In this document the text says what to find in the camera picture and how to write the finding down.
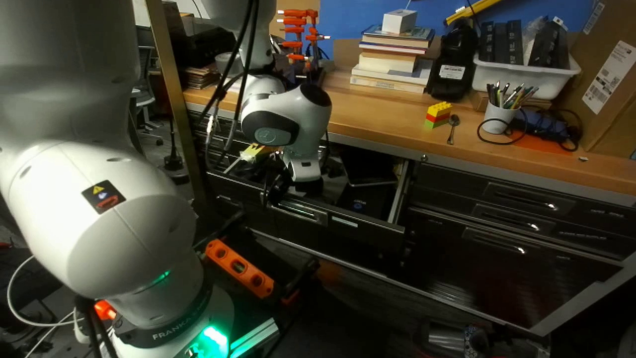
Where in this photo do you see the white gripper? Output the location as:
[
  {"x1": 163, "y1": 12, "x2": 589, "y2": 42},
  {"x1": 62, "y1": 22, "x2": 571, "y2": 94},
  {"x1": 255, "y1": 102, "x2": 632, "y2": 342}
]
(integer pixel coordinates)
[{"x1": 261, "y1": 157, "x2": 324, "y2": 203}]

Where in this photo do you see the drawer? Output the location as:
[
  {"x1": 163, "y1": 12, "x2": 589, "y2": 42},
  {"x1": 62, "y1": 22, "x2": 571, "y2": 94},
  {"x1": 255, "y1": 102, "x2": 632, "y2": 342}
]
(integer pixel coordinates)
[
  {"x1": 255, "y1": 217, "x2": 625, "y2": 336},
  {"x1": 203, "y1": 132, "x2": 410, "y2": 261}
]

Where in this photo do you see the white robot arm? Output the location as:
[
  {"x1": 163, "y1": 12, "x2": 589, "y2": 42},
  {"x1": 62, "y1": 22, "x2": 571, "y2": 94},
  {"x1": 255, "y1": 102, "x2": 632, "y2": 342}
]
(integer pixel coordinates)
[{"x1": 0, "y1": 0, "x2": 235, "y2": 358}]

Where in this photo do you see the stack of books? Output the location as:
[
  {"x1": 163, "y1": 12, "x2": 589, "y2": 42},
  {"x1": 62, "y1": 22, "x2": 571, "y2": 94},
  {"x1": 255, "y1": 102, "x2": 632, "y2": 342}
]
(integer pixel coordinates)
[{"x1": 350, "y1": 28, "x2": 434, "y2": 94}]

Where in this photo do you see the yellow red green block stack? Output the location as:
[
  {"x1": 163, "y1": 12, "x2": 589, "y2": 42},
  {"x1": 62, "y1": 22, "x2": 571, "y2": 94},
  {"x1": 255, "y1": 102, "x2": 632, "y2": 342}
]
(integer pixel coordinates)
[{"x1": 424, "y1": 102, "x2": 454, "y2": 130}]

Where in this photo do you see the black spoon-like tool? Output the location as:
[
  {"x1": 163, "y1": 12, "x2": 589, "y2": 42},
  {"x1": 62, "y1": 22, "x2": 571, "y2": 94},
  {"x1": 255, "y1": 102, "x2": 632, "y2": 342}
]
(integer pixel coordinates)
[{"x1": 446, "y1": 114, "x2": 462, "y2": 145}]

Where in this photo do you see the small white box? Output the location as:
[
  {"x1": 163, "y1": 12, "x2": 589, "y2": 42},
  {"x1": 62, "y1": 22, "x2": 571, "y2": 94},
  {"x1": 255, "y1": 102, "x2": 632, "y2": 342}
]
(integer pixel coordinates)
[{"x1": 382, "y1": 8, "x2": 418, "y2": 34}]

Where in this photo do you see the black bag with label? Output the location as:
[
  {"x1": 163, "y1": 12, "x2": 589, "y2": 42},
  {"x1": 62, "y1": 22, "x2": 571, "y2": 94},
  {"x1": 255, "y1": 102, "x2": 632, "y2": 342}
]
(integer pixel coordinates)
[{"x1": 426, "y1": 22, "x2": 477, "y2": 102}]

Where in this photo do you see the white cup with pens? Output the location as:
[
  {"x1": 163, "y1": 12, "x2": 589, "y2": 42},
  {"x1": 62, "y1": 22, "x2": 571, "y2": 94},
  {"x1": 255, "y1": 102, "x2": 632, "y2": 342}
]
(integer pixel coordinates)
[{"x1": 481, "y1": 82, "x2": 537, "y2": 136}]

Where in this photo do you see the white plastic bin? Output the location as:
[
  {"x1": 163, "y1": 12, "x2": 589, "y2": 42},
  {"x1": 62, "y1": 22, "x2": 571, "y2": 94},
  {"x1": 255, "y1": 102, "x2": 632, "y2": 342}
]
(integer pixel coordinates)
[{"x1": 471, "y1": 58, "x2": 581, "y2": 100}]

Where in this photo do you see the cardboard box with label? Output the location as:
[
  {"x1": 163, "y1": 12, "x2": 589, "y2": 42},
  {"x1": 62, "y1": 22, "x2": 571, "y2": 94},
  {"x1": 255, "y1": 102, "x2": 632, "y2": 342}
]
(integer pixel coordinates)
[{"x1": 559, "y1": 0, "x2": 636, "y2": 159}]

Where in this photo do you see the black cable on countertop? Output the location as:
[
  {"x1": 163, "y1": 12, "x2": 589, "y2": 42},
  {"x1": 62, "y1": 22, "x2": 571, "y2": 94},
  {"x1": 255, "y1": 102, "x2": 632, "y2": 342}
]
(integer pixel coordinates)
[{"x1": 475, "y1": 106, "x2": 587, "y2": 153}]

